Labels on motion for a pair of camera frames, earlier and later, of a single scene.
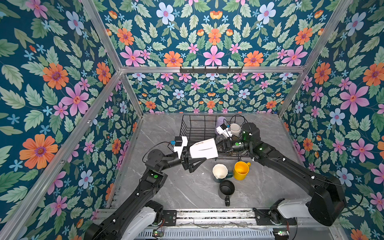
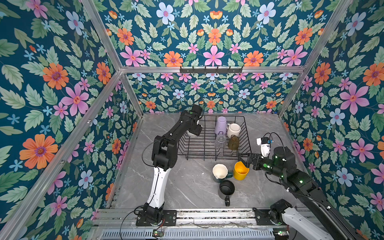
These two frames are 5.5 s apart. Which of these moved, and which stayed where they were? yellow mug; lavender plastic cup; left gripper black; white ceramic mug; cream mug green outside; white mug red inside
Moved: white ceramic mug; left gripper black
Stayed: white mug red inside; lavender plastic cup; cream mug green outside; yellow mug
